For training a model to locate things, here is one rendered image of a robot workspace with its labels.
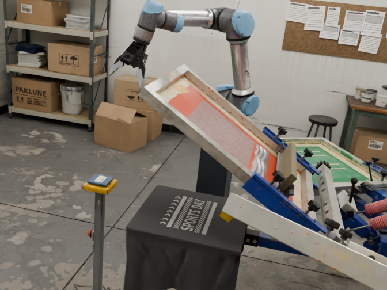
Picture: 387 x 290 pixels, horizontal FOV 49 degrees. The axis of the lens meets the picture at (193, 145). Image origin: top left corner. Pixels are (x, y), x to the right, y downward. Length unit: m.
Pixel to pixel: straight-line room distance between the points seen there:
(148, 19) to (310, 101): 4.07
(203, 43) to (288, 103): 1.34
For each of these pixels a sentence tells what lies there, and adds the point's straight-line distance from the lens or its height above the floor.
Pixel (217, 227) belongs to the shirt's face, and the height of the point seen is 0.95.
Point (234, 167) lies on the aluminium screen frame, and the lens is 1.48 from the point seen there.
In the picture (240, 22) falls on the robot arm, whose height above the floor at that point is 1.77.
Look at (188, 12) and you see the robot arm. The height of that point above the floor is 1.79.
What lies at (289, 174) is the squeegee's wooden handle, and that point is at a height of 1.29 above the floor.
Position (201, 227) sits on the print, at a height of 0.95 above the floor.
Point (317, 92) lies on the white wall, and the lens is 5.58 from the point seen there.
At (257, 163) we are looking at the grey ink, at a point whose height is 1.27.
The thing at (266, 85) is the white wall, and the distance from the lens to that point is 5.56.
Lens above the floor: 1.89
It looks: 20 degrees down
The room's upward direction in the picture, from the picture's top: 6 degrees clockwise
